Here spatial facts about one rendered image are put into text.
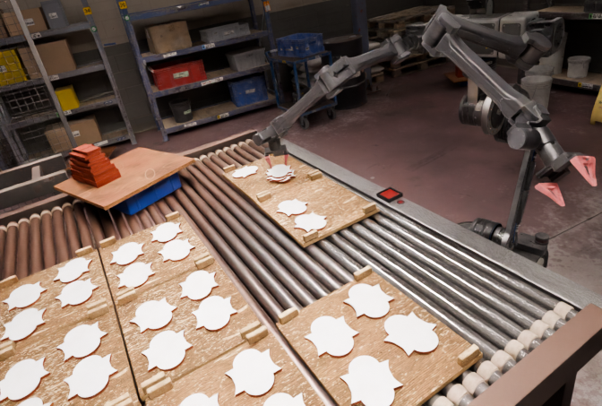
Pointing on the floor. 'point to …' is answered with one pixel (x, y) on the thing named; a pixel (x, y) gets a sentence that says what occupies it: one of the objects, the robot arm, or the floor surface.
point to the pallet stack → (389, 23)
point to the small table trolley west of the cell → (298, 85)
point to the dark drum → (347, 98)
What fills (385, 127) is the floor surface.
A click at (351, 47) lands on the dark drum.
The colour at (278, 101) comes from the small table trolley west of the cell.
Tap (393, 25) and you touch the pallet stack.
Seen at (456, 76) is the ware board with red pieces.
